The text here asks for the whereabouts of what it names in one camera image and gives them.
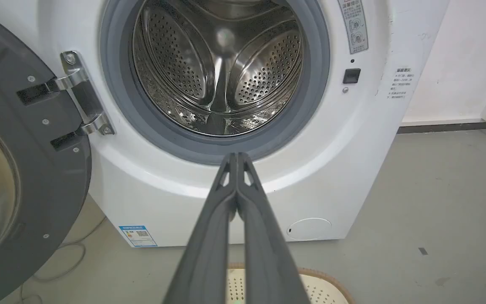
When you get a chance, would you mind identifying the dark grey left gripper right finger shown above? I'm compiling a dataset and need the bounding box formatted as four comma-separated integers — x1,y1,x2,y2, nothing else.
236,152,311,304

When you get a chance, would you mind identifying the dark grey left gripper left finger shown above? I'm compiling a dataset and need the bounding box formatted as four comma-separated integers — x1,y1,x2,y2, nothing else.
162,152,238,304

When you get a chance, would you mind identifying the grey washing machine door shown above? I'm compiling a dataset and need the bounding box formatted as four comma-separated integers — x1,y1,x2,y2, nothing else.
0,6,92,304

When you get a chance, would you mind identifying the chrome washer door hinge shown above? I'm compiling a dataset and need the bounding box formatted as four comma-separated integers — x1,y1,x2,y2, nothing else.
50,51,115,136

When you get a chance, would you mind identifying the white perforated laundry basket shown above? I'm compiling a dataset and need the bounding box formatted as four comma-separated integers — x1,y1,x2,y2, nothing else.
225,263,356,304

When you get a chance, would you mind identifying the blue energy label sticker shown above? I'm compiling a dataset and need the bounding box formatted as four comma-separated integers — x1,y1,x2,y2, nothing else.
119,225,158,248

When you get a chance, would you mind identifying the white front-load washing machine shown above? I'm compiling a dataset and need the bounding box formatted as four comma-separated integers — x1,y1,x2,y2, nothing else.
0,0,451,248

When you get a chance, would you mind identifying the grey warning label sticker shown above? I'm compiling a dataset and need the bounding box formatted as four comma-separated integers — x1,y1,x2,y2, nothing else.
337,0,369,54

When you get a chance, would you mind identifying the grey cable on floor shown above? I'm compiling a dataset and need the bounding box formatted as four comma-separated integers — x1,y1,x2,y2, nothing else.
19,216,108,304

